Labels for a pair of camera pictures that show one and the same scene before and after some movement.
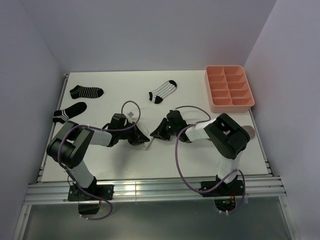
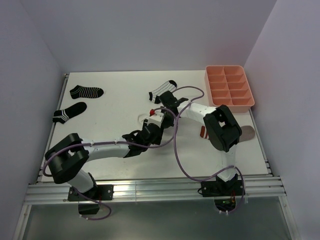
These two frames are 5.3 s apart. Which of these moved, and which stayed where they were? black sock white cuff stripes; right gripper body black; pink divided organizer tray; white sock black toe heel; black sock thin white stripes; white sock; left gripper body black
Moved: right gripper body black; left gripper body black; white sock
Stayed: black sock thin white stripes; black sock white cuff stripes; pink divided organizer tray; white sock black toe heel
